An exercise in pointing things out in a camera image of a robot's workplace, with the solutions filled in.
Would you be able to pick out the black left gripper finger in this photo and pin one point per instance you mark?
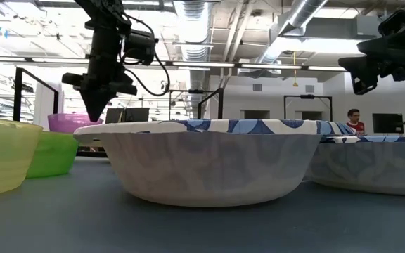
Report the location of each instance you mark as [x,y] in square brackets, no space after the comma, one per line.
[104,100]
[90,103]

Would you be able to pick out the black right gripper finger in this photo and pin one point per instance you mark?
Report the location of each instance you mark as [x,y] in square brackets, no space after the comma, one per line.
[403,40]
[364,70]

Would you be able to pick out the purple plastic bowl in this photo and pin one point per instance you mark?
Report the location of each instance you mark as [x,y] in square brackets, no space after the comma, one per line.
[67,123]

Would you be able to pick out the green plastic bowl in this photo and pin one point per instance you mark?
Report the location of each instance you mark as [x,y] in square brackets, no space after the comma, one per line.
[53,154]

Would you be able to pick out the blue patterned paper bowl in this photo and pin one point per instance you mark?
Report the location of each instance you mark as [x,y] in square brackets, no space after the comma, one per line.
[206,168]
[371,168]

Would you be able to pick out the yellow plastic bowl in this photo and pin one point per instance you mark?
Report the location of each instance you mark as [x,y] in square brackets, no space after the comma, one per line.
[2,158]

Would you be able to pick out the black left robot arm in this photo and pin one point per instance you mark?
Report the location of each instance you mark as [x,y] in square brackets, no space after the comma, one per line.
[105,38]

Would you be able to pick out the person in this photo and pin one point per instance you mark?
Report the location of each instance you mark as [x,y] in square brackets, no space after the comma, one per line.
[355,123]

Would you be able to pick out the wooden cutting board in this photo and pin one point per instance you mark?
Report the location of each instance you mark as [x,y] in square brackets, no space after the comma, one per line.
[18,95]

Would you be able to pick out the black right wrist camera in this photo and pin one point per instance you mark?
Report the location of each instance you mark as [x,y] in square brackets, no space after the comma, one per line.
[399,19]

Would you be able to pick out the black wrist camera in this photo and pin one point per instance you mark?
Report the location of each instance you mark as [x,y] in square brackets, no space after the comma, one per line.
[399,19]
[140,45]

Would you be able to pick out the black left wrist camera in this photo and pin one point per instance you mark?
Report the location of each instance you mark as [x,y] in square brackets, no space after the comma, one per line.
[140,45]

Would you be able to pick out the black metal rig frame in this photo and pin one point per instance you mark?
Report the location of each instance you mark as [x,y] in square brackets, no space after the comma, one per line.
[90,154]

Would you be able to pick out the black background station frame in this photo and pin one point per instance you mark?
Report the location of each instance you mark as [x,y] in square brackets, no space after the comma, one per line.
[183,92]
[307,96]

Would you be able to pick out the silver ventilation duct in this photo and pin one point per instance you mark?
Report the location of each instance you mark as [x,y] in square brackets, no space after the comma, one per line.
[192,42]
[294,24]

